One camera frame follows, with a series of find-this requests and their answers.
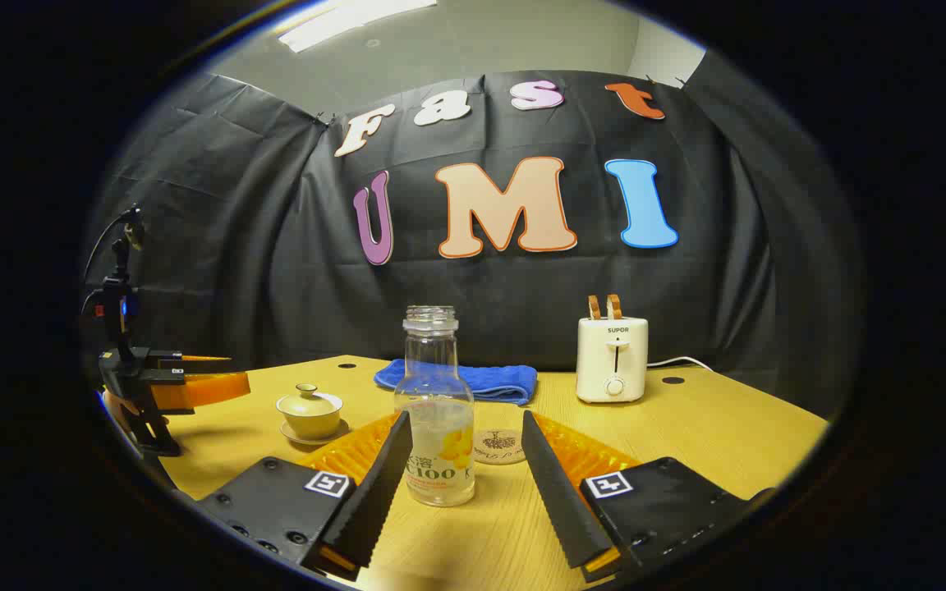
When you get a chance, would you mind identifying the round wooden coaster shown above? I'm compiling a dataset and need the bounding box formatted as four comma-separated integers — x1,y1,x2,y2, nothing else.
473,428,527,466

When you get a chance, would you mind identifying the beige ceramic saucer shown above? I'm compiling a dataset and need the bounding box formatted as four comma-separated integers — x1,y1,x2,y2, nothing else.
280,419,351,447

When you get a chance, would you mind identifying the clear glass water bottle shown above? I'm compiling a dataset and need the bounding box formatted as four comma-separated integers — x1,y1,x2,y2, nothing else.
394,305,476,507

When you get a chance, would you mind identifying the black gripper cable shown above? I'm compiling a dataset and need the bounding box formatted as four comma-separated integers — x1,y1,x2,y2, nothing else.
83,207,142,290

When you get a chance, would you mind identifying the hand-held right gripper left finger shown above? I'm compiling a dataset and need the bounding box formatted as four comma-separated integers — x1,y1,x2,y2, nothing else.
194,410,414,582

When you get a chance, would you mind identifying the white toaster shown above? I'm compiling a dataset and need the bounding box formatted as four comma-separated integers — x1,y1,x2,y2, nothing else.
576,317,650,404

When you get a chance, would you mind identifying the black backdrop cloth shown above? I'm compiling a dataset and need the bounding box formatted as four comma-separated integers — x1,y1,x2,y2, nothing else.
83,49,860,419

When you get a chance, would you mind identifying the ceiling light panel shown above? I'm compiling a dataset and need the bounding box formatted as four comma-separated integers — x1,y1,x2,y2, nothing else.
276,0,439,55

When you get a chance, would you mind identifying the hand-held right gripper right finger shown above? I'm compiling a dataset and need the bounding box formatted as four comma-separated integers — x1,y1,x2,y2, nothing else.
521,410,778,584

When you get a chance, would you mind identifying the blue folded towel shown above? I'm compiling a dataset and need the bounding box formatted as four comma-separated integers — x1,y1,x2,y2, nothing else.
374,359,538,406

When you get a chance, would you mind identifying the white toaster cable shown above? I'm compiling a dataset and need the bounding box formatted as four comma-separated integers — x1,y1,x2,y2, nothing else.
647,356,714,373

